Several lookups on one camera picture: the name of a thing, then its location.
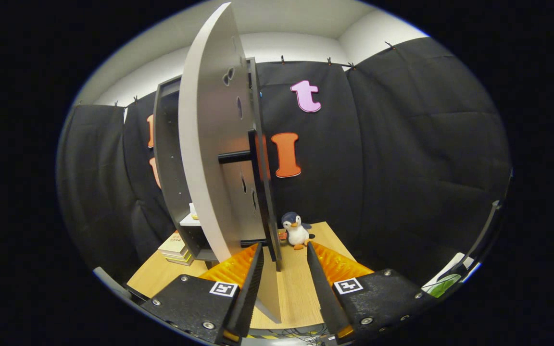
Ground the yellow edged book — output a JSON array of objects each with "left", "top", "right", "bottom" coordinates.
[{"left": 164, "top": 250, "right": 195, "bottom": 266}]

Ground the penguin plush toy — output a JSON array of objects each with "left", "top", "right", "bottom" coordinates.
[{"left": 279, "top": 212, "right": 316, "bottom": 250}]

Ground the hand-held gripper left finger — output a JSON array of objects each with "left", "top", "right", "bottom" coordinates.
[{"left": 140, "top": 243, "right": 264, "bottom": 344}]

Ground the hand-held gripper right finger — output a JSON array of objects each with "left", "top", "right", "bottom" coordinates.
[{"left": 306, "top": 241, "right": 436, "bottom": 342}]

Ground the green object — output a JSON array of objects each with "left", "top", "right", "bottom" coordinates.
[{"left": 426, "top": 274, "right": 463, "bottom": 297}]

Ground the beige shoe cabinet door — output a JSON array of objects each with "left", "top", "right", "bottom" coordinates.
[{"left": 178, "top": 2, "right": 282, "bottom": 323}]

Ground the tan cover book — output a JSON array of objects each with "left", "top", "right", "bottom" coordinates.
[{"left": 158, "top": 232, "right": 189, "bottom": 255}]

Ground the black curved stand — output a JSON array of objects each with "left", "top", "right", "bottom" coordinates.
[{"left": 467, "top": 173, "right": 514, "bottom": 270}]

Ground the black backdrop cloth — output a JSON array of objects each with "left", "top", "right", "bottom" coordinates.
[{"left": 57, "top": 37, "right": 512, "bottom": 289}]

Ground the grey shoe cabinet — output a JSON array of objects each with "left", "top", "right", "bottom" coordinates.
[{"left": 153, "top": 58, "right": 282, "bottom": 272}]

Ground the black door handle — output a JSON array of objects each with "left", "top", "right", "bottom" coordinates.
[{"left": 218, "top": 129, "right": 272, "bottom": 183}]

